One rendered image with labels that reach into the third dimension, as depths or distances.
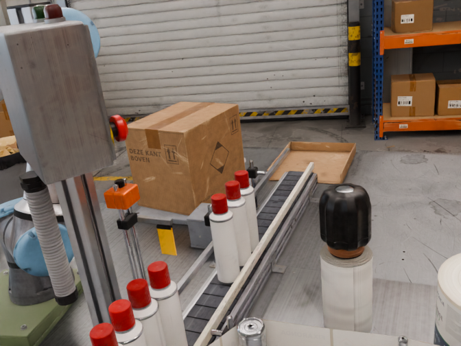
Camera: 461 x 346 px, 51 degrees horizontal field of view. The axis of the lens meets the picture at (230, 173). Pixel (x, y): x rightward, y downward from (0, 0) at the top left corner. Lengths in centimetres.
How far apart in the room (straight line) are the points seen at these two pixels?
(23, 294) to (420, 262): 93
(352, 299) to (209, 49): 458
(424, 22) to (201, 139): 325
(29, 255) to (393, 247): 85
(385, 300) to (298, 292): 18
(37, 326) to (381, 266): 79
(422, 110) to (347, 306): 383
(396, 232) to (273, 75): 396
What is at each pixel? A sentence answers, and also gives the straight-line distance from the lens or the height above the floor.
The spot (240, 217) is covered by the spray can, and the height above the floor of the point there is 101.
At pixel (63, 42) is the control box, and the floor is 145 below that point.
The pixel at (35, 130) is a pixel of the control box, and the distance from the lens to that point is 63.
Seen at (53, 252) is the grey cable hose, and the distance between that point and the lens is 74.
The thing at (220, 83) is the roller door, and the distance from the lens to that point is 530.
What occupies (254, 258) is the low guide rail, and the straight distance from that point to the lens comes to 110.
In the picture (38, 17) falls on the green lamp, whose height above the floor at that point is 148.
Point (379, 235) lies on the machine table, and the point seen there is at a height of 83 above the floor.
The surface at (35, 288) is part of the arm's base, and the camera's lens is 121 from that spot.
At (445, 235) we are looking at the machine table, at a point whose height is 83.
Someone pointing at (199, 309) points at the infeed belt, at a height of 88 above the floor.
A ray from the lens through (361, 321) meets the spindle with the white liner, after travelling 86.
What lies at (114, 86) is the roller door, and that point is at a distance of 575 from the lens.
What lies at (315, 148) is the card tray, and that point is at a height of 84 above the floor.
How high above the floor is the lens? 150
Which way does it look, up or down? 22 degrees down
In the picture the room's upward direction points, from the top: 7 degrees counter-clockwise
